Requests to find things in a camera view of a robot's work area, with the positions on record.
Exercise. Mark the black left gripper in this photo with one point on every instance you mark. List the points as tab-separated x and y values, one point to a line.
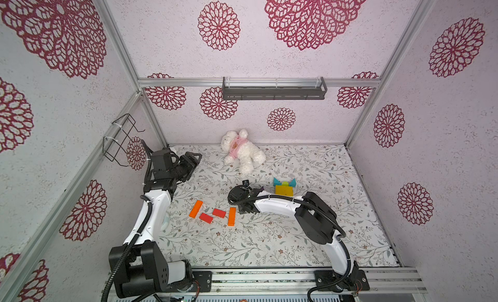
190	162

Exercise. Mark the orange long block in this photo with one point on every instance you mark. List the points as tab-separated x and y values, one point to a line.
232	217
196	208

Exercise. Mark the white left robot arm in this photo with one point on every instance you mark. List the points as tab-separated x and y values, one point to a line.
138	268

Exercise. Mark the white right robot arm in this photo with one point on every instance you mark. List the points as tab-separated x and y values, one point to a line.
318	222

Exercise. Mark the right red block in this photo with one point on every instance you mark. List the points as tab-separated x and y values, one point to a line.
219	213

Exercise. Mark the red block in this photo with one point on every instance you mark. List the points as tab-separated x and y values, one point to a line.
219	213
206	218

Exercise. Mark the left red block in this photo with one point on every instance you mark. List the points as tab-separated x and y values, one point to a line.
206	218

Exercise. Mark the white teddy bear pink shirt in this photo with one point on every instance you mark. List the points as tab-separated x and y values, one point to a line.
238	147

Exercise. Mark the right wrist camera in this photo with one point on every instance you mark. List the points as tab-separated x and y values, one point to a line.
244	193

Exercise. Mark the black wire wall rack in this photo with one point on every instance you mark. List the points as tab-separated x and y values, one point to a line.
112	145

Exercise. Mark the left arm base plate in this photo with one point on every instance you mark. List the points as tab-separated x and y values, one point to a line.
199	281

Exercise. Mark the grey wall shelf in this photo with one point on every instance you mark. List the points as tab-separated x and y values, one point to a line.
317	91

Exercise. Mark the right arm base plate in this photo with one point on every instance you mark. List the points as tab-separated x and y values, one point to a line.
327	280

